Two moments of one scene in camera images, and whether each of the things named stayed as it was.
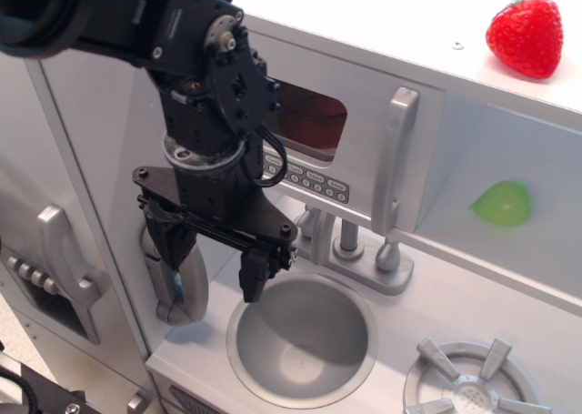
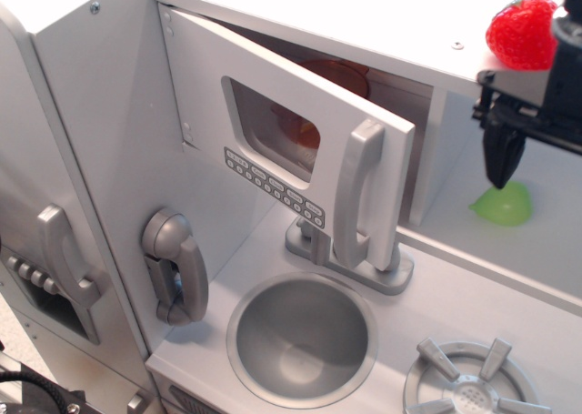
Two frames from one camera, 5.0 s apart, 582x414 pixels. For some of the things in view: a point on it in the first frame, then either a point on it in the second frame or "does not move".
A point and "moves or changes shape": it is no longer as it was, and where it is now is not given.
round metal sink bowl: [309, 341] does not move
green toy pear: [507, 203] does not move
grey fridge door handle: [62, 257] does not move
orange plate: [308, 118] → [346, 75]
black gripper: [222, 196] → [546, 104]
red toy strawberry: [526, 35] does not move
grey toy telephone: [181, 295] does not move
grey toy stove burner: [470, 378] does not move
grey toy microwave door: [357, 131] moves or changes shape
